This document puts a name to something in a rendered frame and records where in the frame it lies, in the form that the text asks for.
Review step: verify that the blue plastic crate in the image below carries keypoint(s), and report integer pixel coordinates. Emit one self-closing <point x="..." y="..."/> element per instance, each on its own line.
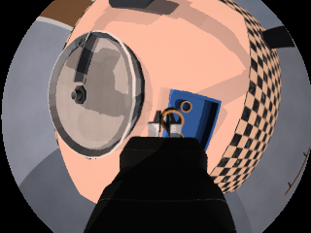
<point x="200" y="122"/>

